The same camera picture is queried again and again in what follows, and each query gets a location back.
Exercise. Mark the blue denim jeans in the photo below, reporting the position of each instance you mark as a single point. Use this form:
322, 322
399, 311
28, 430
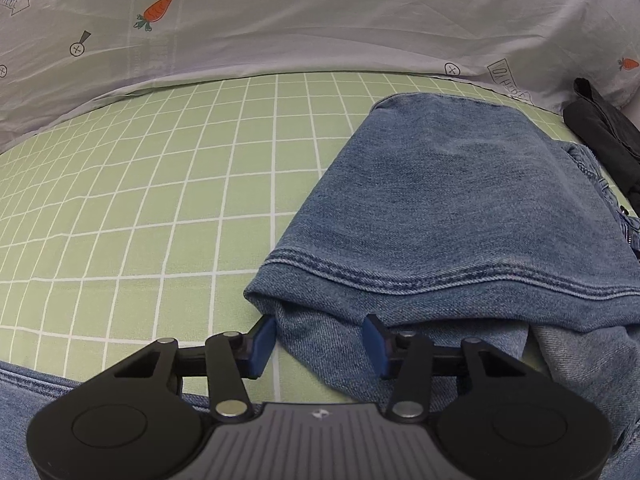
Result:
450, 200

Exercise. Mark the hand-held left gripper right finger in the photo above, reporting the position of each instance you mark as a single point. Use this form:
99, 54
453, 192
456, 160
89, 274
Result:
375, 349

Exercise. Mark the black folded garment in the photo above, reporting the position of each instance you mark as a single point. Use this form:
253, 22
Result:
610, 130

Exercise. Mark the green checked bed sheet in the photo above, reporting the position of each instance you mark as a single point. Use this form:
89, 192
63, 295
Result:
150, 185

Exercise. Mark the carrot printed grey sheet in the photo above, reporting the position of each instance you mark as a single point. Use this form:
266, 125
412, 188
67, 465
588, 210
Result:
300, 20

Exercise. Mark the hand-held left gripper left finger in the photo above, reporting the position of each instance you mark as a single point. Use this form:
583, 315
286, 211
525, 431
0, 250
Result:
262, 346

